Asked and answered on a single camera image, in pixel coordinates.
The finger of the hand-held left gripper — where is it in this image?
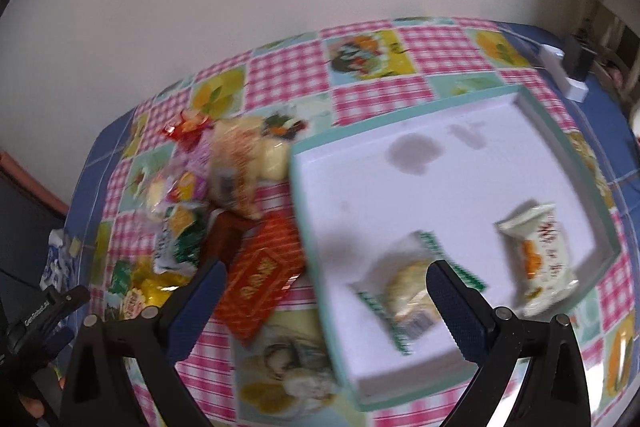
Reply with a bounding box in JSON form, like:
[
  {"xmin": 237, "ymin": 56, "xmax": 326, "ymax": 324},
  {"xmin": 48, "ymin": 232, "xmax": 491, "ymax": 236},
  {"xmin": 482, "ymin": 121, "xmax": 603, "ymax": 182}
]
[{"xmin": 47, "ymin": 285, "xmax": 92, "ymax": 315}]

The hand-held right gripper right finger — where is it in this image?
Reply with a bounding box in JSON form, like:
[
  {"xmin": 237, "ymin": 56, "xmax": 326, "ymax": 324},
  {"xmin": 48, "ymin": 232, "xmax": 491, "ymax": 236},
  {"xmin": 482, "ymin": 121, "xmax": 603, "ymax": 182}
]
[{"xmin": 425, "ymin": 259, "xmax": 596, "ymax": 427}]

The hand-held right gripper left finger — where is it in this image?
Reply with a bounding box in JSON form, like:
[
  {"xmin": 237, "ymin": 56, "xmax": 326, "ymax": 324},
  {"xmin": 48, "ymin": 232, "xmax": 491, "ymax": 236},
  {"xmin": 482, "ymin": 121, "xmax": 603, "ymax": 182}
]
[{"xmin": 60, "ymin": 259, "xmax": 228, "ymax": 427}]

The green white striped snack packet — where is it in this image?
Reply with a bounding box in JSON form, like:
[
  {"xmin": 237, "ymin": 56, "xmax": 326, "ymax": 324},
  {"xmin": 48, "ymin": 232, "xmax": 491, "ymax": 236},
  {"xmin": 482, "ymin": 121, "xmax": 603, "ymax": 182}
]
[
  {"xmin": 350, "ymin": 231, "xmax": 488, "ymax": 355},
  {"xmin": 152, "ymin": 227, "xmax": 186, "ymax": 278}
]

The orange-red snack packet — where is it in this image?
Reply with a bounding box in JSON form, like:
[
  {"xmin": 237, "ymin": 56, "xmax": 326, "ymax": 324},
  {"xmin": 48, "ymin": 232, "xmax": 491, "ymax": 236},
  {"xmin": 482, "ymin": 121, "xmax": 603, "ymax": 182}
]
[{"xmin": 215, "ymin": 212, "xmax": 307, "ymax": 348}]

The dark red snack packet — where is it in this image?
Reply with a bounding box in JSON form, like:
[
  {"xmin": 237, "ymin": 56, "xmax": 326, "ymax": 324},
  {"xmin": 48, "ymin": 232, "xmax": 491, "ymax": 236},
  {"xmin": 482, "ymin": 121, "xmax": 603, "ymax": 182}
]
[{"xmin": 200, "ymin": 207, "xmax": 263, "ymax": 268}]

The cream snack packet orange print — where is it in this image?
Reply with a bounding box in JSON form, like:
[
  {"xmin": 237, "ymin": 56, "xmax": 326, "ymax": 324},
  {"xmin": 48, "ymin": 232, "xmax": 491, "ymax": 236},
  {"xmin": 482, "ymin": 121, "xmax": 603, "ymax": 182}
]
[{"xmin": 495, "ymin": 203, "xmax": 580, "ymax": 319}]

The clear packet with round cookie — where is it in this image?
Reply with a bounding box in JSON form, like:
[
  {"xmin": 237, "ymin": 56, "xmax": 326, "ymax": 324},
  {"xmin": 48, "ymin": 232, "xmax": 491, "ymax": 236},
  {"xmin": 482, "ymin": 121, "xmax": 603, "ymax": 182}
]
[{"xmin": 145, "ymin": 169, "xmax": 198, "ymax": 220}]

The white tray with teal rim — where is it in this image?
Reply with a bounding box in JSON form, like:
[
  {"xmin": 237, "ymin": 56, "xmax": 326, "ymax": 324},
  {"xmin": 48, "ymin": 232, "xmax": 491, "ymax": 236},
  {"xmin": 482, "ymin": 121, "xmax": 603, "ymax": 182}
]
[{"xmin": 289, "ymin": 86, "xmax": 621, "ymax": 412}]

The large beige yellow snack packet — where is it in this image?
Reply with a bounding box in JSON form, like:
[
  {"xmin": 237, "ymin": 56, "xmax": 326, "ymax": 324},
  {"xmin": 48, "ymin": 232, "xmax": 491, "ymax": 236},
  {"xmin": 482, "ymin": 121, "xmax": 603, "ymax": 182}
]
[{"xmin": 207, "ymin": 116, "xmax": 293, "ymax": 220}]

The crumpled white blue bag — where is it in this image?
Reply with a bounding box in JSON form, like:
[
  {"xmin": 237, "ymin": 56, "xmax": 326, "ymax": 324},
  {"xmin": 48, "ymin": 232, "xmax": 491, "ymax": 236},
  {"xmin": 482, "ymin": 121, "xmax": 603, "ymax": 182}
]
[{"xmin": 42, "ymin": 229, "xmax": 83, "ymax": 293}]

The dark cabinet with red-brown edge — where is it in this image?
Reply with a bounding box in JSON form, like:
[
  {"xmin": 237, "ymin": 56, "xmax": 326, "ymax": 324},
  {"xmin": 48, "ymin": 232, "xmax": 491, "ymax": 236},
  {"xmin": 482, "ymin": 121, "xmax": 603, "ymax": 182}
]
[{"xmin": 0, "ymin": 149, "xmax": 71, "ymax": 308}]

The small red snack packet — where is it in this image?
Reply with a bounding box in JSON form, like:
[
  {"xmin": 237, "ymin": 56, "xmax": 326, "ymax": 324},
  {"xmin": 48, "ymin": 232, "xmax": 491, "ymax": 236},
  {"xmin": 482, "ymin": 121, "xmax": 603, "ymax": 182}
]
[{"xmin": 160, "ymin": 109, "xmax": 213, "ymax": 148}]

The pink checked fruit print tablecloth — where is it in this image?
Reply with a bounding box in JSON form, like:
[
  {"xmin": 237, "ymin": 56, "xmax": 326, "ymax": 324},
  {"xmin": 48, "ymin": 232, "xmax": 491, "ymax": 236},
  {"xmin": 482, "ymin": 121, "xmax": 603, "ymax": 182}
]
[{"xmin": 67, "ymin": 17, "xmax": 636, "ymax": 427}]

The white power adapter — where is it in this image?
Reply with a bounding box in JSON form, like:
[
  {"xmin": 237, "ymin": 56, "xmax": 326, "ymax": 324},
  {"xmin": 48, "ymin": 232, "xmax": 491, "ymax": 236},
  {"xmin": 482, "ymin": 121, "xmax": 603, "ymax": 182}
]
[{"xmin": 537, "ymin": 44, "xmax": 587, "ymax": 102}]

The black box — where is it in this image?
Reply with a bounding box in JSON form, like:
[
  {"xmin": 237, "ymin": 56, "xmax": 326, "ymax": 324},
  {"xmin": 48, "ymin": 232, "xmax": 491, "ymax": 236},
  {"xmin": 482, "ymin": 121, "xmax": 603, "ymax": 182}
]
[{"xmin": 564, "ymin": 34, "xmax": 598, "ymax": 82}]

